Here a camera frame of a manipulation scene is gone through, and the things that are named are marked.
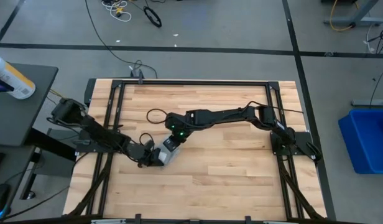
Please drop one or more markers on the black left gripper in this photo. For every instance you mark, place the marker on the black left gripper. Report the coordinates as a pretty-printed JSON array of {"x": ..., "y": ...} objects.
[{"x": 151, "y": 158}]

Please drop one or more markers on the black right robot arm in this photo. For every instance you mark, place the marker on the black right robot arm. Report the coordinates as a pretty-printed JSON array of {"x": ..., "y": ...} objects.
[{"x": 222, "y": 115}]

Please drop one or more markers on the grey desk foot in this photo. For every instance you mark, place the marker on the grey desk foot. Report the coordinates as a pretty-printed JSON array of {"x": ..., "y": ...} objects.
[{"x": 371, "y": 103}]

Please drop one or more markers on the grey desk base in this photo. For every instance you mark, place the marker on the grey desk base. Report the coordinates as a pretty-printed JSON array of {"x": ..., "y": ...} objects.
[{"x": 353, "y": 21}]

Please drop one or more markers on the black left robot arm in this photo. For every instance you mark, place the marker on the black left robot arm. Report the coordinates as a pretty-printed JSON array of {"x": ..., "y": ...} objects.
[{"x": 95, "y": 130}]

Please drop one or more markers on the black aluminium table frame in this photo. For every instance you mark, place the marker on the black aluminium table frame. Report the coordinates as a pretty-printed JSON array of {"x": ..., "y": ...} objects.
[{"x": 194, "y": 82}]

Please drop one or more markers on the grey microfiber waffle towel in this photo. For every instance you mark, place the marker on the grey microfiber waffle towel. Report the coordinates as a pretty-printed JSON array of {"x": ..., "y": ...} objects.
[{"x": 169, "y": 159}]

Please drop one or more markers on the blue black flat device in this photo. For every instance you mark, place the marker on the blue black flat device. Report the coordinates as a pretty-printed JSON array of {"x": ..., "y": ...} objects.
[{"x": 0, "y": 85}]

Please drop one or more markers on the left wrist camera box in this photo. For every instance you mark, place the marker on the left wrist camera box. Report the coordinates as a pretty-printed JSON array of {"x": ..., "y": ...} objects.
[{"x": 149, "y": 145}]

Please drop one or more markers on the blue plastic bin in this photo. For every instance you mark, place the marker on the blue plastic bin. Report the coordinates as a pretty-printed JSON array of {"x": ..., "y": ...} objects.
[{"x": 368, "y": 146}]

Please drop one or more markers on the dark operator desk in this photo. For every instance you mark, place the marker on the dark operator desk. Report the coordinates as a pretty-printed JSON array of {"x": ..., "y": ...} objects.
[{"x": 17, "y": 161}]

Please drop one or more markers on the black side table leg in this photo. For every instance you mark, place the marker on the black side table leg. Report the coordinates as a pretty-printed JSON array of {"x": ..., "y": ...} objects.
[{"x": 54, "y": 146}]

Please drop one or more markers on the black computer mouse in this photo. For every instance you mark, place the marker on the black computer mouse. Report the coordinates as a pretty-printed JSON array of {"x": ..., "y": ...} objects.
[{"x": 0, "y": 199}]

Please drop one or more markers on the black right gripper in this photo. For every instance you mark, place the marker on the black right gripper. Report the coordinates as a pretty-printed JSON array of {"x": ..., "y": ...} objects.
[{"x": 171, "y": 144}]

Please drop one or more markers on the white yellow wipes canister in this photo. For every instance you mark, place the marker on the white yellow wipes canister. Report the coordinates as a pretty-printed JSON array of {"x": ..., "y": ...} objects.
[{"x": 14, "y": 81}]

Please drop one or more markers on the black side table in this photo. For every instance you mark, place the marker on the black side table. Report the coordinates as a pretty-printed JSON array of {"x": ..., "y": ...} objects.
[{"x": 20, "y": 118}]

